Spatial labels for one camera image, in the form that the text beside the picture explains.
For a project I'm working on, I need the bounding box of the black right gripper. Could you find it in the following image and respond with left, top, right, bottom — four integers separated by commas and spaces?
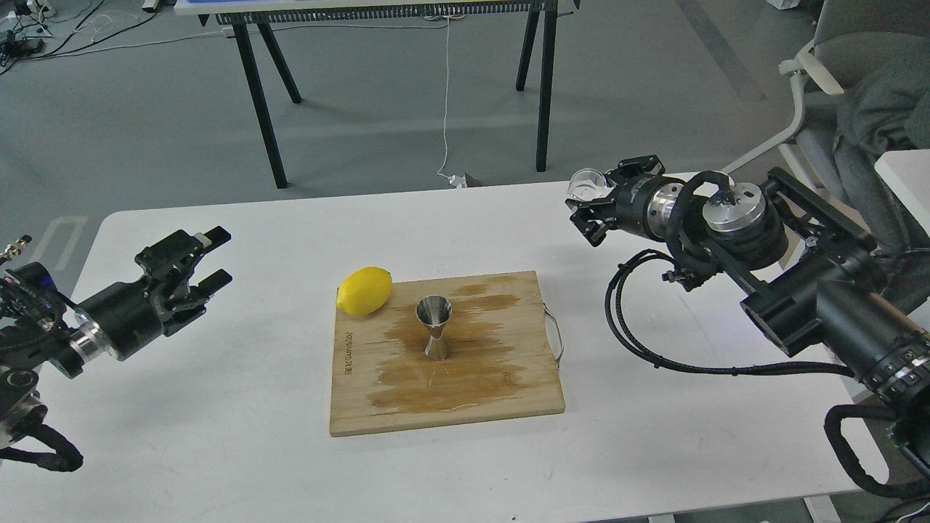
569, 155, 684, 247

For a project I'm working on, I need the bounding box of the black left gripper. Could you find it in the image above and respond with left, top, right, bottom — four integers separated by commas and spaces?
73, 226, 233, 362

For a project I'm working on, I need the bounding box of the small clear glass cup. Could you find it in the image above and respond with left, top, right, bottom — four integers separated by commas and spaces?
567, 168, 615, 203

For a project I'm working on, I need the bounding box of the steel double jigger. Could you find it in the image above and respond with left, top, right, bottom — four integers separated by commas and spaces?
415, 295, 453, 361

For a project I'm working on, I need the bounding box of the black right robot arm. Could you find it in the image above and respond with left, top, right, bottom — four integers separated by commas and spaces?
567, 155, 929, 499

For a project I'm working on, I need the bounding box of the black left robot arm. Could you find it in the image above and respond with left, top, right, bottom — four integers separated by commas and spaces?
1, 227, 232, 472

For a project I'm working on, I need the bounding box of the yellow lemon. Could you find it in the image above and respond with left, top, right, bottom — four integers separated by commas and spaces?
336, 266, 393, 317

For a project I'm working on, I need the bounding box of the white grey office chair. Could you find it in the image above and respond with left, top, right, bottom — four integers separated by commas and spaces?
723, 1, 929, 195

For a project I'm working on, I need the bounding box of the wooden cutting board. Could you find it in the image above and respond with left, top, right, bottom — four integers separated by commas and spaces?
329, 271, 565, 437

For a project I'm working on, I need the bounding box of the black-legged background table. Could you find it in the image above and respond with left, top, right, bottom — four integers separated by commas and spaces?
174, 0, 582, 190

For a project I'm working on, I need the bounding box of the person in grey clothes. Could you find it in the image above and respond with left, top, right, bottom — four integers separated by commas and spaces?
833, 41, 929, 314

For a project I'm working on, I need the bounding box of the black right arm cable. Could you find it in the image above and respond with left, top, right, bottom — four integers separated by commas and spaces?
604, 247, 858, 378

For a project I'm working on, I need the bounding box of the white hanging cable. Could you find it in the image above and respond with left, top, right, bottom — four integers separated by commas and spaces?
436, 16, 470, 190

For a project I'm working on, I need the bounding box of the floor cables and power strip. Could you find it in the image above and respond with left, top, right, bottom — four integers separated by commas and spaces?
0, 0, 175, 77

